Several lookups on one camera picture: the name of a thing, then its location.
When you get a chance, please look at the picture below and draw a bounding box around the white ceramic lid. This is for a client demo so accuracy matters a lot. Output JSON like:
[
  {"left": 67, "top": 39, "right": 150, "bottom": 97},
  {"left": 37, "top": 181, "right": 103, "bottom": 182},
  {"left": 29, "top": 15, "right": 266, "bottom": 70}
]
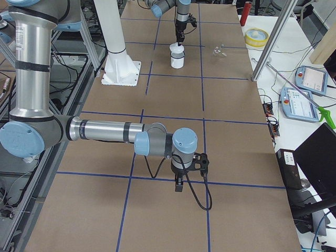
[{"left": 170, "top": 43, "right": 185, "bottom": 59}]

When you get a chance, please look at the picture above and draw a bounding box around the clear glass funnel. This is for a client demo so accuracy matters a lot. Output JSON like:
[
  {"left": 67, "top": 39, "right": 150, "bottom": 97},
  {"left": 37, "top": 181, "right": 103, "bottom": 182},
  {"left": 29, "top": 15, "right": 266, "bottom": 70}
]
[{"left": 213, "top": 44, "right": 227, "bottom": 58}]

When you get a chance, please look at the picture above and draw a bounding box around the white enamel mug blue rim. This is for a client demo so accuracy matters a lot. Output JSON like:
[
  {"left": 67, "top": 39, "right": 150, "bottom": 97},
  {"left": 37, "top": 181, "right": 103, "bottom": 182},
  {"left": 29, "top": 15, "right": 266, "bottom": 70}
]
[{"left": 170, "top": 52, "right": 185, "bottom": 69}]

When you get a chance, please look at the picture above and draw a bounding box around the red cylinder bottle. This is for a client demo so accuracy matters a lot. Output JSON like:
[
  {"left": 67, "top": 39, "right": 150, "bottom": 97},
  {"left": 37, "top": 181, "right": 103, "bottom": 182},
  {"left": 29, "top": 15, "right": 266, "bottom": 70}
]
[{"left": 240, "top": 1, "right": 252, "bottom": 26}]

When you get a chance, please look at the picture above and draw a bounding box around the yellow tape roll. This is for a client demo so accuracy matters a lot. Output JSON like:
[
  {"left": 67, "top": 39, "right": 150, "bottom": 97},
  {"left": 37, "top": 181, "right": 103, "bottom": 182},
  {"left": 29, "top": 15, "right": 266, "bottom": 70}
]
[{"left": 244, "top": 28, "right": 269, "bottom": 47}]

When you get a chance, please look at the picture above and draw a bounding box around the brown paper table cover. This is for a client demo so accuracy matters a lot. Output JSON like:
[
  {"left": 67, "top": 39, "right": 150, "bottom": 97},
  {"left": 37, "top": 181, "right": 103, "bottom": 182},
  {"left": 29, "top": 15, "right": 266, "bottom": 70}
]
[{"left": 25, "top": 2, "right": 300, "bottom": 251}]

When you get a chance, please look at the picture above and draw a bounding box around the near black orange connector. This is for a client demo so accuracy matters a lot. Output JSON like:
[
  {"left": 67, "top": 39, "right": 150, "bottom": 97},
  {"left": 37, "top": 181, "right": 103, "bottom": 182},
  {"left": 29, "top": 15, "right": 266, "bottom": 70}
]
[{"left": 268, "top": 121, "right": 280, "bottom": 137}]

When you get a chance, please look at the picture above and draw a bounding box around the black orange connector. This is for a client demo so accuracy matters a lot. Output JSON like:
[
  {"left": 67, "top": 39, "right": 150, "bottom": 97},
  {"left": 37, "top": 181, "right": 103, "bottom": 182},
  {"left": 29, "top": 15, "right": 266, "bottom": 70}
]
[
  {"left": 262, "top": 102, "right": 274, "bottom": 116},
  {"left": 268, "top": 121, "right": 280, "bottom": 137}
]

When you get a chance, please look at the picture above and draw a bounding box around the black computer box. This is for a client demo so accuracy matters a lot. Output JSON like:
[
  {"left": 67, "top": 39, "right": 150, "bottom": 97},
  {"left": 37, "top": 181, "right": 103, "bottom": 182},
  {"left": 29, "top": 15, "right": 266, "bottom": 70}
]
[{"left": 276, "top": 149, "right": 302, "bottom": 190}]

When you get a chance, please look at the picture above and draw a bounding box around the far black orange connector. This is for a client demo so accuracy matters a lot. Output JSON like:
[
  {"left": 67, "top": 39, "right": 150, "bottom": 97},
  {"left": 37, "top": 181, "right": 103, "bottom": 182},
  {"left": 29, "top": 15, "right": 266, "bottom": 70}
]
[{"left": 262, "top": 102, "right": 274, "bottom": 116}]

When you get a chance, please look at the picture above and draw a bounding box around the near teach pendant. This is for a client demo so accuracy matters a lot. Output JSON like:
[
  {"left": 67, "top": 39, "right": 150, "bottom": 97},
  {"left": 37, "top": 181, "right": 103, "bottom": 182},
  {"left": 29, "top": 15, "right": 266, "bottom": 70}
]
[{"left": 280, "top": 87, "right": 319, "bottom": 122}]

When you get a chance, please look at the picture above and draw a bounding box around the teach pendant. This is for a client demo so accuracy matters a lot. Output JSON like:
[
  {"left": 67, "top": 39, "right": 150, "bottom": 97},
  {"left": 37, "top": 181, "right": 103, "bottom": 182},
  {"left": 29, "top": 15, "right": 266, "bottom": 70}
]
[
  {"left": 295, "top": 66, "right": 328, "bottom": 96},
  {"left": 280, "top": 87, "right": 319, "bottom": 122}
]

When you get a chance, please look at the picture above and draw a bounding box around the far teach pendant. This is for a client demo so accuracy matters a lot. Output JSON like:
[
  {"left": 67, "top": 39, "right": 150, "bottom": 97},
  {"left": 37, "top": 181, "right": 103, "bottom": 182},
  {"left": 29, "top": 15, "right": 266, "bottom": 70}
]
[{"left": 295, "top": 66, "right": 328, "bottom": 96}]

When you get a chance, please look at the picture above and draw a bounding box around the black monitor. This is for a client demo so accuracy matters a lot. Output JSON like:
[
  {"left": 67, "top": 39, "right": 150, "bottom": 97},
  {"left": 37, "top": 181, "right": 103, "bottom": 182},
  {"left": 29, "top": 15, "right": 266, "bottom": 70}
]
[{"left": 294, "top": 123, "right": 335, "bottom": 199}]

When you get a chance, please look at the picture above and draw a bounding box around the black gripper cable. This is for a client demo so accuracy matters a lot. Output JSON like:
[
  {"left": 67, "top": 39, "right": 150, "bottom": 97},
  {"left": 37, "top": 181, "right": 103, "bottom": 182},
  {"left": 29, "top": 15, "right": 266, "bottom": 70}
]
[{"left": 143, "top": 154, "right": 213, "bottom": 211}]

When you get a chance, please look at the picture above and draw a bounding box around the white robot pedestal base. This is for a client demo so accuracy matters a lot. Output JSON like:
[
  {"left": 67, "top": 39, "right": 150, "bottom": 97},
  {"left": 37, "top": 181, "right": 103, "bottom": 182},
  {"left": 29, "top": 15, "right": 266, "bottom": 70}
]
[{"left": 94, "top": 0, "right": 141, "bottom": 86}]

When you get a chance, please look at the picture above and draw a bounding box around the aluminium frame post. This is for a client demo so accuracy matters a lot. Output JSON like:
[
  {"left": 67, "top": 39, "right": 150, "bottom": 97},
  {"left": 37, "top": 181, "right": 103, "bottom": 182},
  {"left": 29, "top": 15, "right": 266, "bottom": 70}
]
[{"left": 251, "top": 0, "right": 297, "bottom": 81}]

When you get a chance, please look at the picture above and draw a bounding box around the green handled air gun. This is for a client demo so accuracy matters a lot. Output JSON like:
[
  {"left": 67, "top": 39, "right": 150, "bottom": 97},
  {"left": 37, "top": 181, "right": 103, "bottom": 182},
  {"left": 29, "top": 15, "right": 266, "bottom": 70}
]
[{"left": 266, "top": 62, "right": 336, "bottom": 130}]

